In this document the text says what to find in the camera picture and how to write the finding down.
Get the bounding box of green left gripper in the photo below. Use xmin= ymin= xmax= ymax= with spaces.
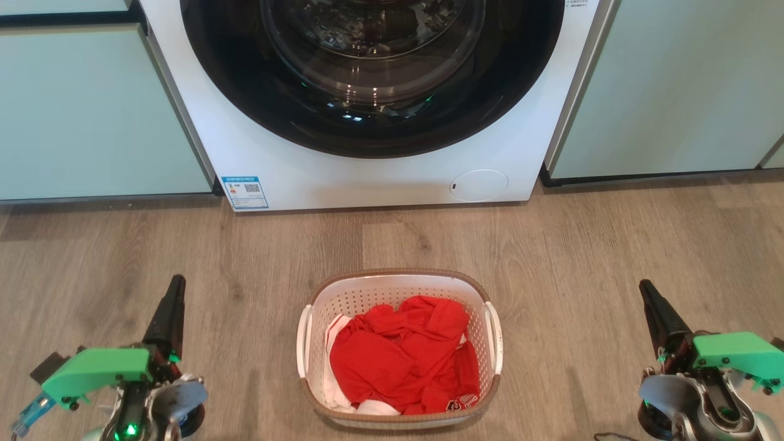
xmin=42 ymin=274 xmax=186 ymax=406

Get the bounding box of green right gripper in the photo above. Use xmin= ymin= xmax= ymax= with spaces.
xmin=639 ymin=279 xmax=784 ymax=394

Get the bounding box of white perforated laundry basket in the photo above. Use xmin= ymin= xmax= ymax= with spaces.
xmin=296 ymin=268 xmax=504 ymax=429

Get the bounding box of blue energy label sticker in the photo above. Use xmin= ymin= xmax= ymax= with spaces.
xmin=220 ymin=176 xmax=270 ymax=211

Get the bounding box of pale green cabinet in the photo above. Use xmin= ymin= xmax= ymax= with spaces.
xmin=544 ymin=0 xmax=784 ymax=186
xmin=0 ymin=0 xmax=215 ymax=203

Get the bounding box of red jersey garment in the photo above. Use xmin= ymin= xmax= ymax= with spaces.
xmin=329 ymin=295 xmax=481 ymax=415

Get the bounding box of round white filter cover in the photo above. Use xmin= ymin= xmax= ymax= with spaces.
xmin=449 ymin=169 xmax=509 ymax=203

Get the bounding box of black round glass washer door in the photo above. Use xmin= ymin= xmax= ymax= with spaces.
xmin=179 ymin=0 xmax=565 ymax=159

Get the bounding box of white front-load washing machine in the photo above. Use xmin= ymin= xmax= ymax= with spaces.
xmin=140 ymin=0 xmax=613 ymax=213

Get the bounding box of black camera box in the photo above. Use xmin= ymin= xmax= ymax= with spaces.
xmin=29 ymin=351 xmax=69 ymax=385

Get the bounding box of blue cable plug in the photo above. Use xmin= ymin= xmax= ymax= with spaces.
xmin=9 ymin=392 xmax=57 ymax=437

